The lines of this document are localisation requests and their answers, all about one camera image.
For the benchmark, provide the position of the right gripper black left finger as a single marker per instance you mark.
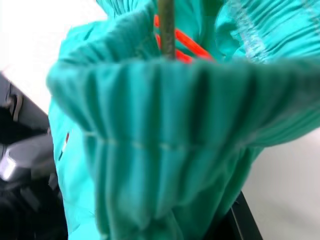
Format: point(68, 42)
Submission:
point(22, 217)

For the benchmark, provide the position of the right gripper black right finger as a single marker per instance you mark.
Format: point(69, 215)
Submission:
point(246, 221)

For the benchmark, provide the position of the green shorts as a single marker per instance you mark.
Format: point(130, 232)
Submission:
point(160, 112)

